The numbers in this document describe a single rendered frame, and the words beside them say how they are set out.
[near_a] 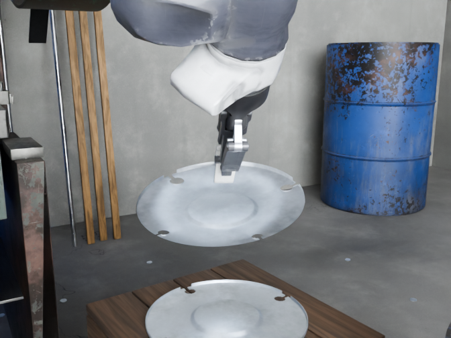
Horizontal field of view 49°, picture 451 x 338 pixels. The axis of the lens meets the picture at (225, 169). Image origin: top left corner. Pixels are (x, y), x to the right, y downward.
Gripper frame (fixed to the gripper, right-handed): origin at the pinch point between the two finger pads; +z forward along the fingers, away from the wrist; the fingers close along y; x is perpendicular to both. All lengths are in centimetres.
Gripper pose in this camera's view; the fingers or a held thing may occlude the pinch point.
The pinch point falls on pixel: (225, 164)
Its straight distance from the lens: 74.2
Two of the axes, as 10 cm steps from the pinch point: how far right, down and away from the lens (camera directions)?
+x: -9.9, 0.0, -1.1
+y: -0.6, -8.4, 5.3
